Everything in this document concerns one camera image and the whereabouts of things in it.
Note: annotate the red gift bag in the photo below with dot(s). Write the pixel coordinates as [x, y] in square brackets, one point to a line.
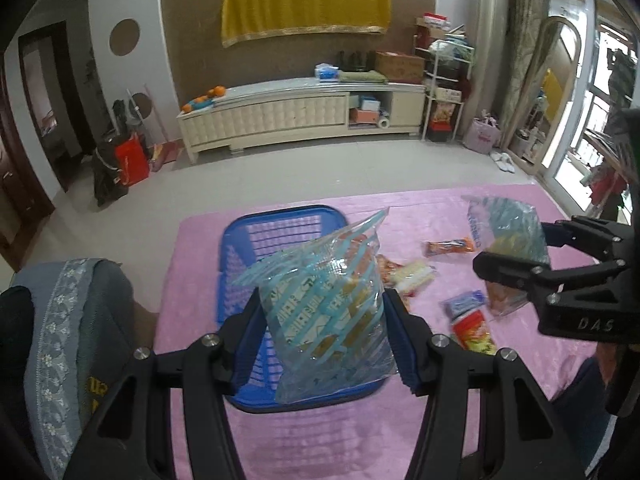
[132, 162]

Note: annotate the arched standing mirror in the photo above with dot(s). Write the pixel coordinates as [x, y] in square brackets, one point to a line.
[547, 89]

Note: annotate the blue plastic basket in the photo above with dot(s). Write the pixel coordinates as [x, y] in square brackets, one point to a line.
[245, 241]

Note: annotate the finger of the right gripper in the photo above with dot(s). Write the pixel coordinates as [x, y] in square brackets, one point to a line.
[596, 238]
[507, 278]

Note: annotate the folded green cloth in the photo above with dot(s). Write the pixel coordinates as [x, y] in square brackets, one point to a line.
[368, 77]

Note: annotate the red beef snack pouch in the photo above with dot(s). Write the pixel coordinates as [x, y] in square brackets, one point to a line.
[473, 333]

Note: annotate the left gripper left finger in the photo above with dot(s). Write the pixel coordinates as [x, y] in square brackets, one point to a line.
[241, 336]

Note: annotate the pink bag on floor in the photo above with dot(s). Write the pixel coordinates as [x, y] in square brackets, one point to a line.
[483, 134]

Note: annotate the cream TV cabinet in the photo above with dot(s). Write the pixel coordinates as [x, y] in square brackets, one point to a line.
[299, 110]

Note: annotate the clear cracker pack white strip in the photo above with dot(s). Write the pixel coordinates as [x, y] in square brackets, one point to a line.
[409, 279]

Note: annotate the blue tissue box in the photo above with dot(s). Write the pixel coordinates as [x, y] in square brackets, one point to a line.
[325, 72]

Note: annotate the white slippers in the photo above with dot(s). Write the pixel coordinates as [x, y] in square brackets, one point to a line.
[503, 161]

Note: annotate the orange snack bar wrapper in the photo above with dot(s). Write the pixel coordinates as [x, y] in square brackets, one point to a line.
[447, 247]

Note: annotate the red orange snack packet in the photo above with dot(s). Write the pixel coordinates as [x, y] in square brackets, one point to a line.
[387, 270]

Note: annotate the black bag on floor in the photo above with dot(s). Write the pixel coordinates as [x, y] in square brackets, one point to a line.
[107, 174]

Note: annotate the oranges on blue plate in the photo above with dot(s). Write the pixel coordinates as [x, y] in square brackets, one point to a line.
[204, 100]

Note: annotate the white metal shelf rack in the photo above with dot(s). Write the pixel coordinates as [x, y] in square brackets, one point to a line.
[448, 61]

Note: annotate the pink quilted table cover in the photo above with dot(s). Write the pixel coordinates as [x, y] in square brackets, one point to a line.
[372, 437]

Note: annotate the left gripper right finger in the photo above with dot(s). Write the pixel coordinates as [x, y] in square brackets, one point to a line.
[409, 337]

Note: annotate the tall standing air conditioner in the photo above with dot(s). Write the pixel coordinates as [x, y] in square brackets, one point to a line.
[485, 29]

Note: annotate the patterned curtain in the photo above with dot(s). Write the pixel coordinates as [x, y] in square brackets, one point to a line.
[527, 17]

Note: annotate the small clear teal snack bag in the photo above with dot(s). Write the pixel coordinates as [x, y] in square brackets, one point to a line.
[507, 227]

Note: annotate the cardboard box on cabinet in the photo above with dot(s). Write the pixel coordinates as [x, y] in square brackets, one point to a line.
[399, 67]

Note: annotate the large clear blue-striped bag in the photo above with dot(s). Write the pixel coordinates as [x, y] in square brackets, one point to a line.
[323, 302]

